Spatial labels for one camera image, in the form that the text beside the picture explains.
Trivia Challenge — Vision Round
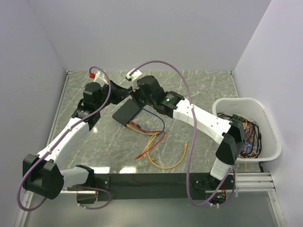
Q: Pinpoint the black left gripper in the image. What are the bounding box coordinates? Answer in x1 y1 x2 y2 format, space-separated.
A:
96 79 130 111

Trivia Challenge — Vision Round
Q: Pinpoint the blue ethernet patch cable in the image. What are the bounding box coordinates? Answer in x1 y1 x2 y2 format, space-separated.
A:
141 107 166 133

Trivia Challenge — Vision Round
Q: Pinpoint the black network switch box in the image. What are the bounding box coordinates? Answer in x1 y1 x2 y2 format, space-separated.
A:
112 99 141 126

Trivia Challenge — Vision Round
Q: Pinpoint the red ethernet patch cable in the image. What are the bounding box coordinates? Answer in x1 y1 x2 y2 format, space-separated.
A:
129 120 166 160

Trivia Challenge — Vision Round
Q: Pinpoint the yellow ethernet cable loop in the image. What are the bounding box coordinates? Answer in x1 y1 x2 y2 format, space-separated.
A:
148 142 189 169

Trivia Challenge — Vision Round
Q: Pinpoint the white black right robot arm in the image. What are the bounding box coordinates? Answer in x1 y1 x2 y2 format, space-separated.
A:
126 74 246 189

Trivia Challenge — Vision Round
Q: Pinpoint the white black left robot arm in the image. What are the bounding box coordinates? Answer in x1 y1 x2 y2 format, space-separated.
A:
21 82 129 200

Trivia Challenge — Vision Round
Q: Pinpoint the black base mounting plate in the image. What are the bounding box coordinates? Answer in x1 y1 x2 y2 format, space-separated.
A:
75 173 235 204

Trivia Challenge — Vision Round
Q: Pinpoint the white plastic basket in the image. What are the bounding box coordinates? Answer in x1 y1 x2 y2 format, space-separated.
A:
212 98 282 164

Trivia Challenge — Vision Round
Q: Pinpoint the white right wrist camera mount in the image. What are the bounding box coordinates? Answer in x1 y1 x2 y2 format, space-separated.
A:
125 68 143 91

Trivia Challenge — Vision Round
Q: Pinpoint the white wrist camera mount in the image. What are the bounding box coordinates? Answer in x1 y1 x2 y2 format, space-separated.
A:
89 71 107 84
125 68 143 91

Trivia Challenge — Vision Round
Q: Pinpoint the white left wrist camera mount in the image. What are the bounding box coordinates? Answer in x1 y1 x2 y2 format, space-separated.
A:
89 71 107 84

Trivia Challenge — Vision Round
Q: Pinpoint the tangled cable bundle in basket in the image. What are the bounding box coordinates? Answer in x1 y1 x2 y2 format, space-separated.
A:
216 112 263 158

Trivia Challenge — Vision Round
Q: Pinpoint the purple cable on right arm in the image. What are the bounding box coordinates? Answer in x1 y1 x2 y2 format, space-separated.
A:
129 60 237 208

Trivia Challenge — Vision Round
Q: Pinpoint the aluminium front frame rail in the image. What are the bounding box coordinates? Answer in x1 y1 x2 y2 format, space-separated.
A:
25 172 276 194

